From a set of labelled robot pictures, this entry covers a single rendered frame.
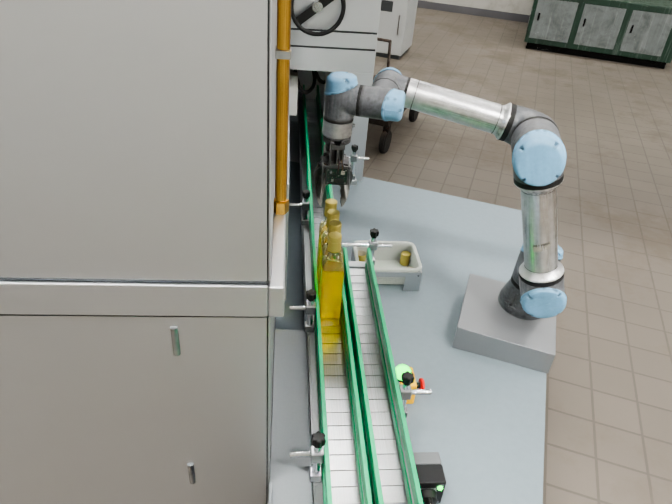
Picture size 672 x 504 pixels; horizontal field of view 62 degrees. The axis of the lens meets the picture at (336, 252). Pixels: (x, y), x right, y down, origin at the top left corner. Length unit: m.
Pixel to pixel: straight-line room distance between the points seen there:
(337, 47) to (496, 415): 1.51
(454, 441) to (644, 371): 1.80
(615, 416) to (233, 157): 2.40
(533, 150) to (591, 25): 7.54
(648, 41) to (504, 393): 7.67
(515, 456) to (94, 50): 1.28
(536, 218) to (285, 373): 0.73
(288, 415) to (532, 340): 0.78
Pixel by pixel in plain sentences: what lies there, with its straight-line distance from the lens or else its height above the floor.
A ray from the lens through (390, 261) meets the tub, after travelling 2.03.
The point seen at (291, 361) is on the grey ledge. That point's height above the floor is 0.88.
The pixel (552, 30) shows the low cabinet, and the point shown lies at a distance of 8.87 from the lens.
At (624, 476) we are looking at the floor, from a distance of 2.68.
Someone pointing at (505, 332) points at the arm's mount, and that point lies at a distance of 1.75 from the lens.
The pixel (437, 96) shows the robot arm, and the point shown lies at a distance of 1.50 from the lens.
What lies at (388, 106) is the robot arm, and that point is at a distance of 1.37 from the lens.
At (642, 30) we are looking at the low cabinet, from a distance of 8.96.
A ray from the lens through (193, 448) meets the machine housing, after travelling 1.15.
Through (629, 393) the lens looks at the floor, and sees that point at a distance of 3.03.
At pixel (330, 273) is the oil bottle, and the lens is 1.45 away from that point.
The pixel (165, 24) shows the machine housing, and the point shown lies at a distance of 0.71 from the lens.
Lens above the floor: 1.92
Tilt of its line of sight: 34 degrees down
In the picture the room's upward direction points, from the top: 5 degrees clockwise
